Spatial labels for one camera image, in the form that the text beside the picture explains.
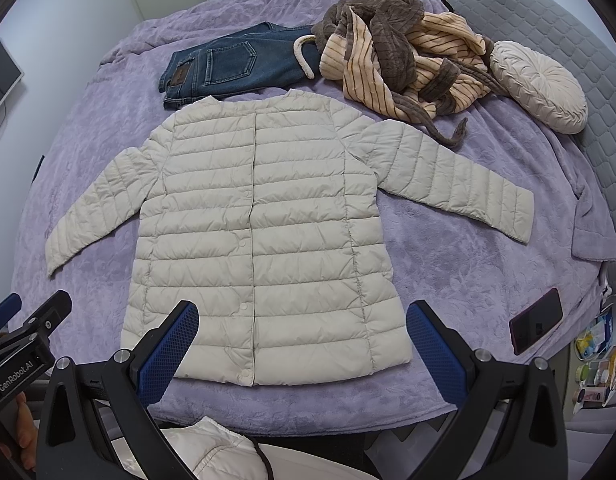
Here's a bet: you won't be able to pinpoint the white puffer sleeve forearm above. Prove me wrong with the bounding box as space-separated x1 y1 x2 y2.
163 417 269 480

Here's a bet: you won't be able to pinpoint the cream quilted down jacket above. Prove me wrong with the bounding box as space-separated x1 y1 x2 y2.
45 90 535 387

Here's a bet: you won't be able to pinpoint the brown striped plush robe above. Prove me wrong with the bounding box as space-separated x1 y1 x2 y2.
293 0 506 148

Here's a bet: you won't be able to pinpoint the wall mounted monitor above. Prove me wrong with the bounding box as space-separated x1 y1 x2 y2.
0 39 26 126

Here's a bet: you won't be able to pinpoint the person's left hand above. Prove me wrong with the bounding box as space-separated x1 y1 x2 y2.
16 392 38 471

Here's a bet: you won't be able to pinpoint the purple textured bed blanket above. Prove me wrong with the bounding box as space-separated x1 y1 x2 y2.
12 0 612 437

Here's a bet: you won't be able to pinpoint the grey quilted headboard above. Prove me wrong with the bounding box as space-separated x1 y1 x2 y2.
448 0 616 292

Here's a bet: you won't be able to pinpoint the dark smartphone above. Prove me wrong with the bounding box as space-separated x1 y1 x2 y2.
509 287 563 356

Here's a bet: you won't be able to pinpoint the round cream pleated cushion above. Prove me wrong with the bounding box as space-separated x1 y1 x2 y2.
489 40 588 136

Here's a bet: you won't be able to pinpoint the colourful items on nightstand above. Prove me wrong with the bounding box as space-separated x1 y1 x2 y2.
567 304 616 414

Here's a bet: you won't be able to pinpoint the folded blue denim jeans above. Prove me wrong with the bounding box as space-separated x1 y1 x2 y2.
158 22 321 110

